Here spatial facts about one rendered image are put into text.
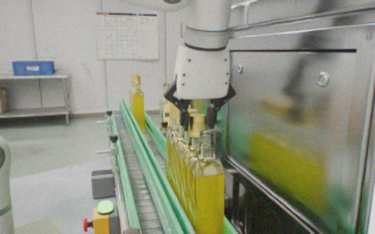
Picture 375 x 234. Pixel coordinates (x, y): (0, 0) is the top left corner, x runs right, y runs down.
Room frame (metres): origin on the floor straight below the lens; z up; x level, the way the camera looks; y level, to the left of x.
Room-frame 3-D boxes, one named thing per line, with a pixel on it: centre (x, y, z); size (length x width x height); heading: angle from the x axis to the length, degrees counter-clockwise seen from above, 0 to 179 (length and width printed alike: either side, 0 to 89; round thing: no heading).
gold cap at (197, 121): (0.62, -0.02, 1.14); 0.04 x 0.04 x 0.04
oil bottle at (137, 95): (1.63, 0.25, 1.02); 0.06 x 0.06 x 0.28; 15
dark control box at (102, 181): (1.12, 0.32, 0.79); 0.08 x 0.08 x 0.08; 15
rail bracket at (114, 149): (1.02, 0.27, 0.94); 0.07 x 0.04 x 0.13; 105
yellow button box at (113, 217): (0.85, 0.24, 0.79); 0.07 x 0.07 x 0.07; 15
